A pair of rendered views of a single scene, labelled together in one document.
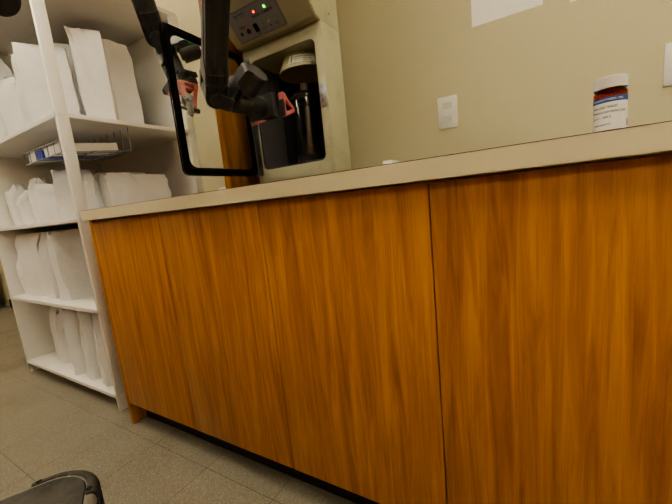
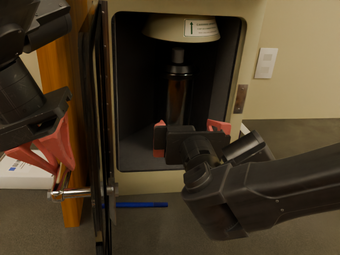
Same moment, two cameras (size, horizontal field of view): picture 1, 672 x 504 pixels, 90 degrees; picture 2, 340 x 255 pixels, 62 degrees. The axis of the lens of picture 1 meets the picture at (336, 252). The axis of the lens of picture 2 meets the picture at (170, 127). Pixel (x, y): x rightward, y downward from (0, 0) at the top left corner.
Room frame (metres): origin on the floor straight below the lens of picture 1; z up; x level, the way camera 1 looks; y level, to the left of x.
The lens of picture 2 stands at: (0.76, 0.49, 1.44)
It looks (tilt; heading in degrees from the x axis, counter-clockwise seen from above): 29 degrees down; 318
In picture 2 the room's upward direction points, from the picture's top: 4 degrees clockwise
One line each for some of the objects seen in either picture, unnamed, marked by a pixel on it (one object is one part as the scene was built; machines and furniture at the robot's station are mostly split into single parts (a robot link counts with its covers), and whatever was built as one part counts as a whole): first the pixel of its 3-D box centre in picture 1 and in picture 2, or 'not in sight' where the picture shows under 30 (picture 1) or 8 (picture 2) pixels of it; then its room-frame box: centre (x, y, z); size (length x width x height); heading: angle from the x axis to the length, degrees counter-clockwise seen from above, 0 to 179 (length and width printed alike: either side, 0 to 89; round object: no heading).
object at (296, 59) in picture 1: (304, 66); (181, 20); (1.24, 0.04, 1.34); 0.18 x 0.18 x 0.05
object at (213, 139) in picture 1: (215, 110); (100, 149); (1.10, 0.32, 1.19); 0.30 x 0.01 x 0.40; 151
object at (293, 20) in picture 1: (264, 12); not in sight; (1.12, 0.14, 1.46); 0.32 x 0.12 x 0.10; 59
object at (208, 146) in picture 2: (255, 106); (197, 155); (1.02, 0.19, 1.17); 0.10 x 0.07 x 0.07; 58
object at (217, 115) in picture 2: (308, 114); (167, 82); (1.27, 0.05, 1.19); 0.26 x 0.24 x 0.35; 59
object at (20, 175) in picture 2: not in sight; (30, 168); (1.44, 0.36, 0.96); 0.16 x 0.12 x 0.04; 53
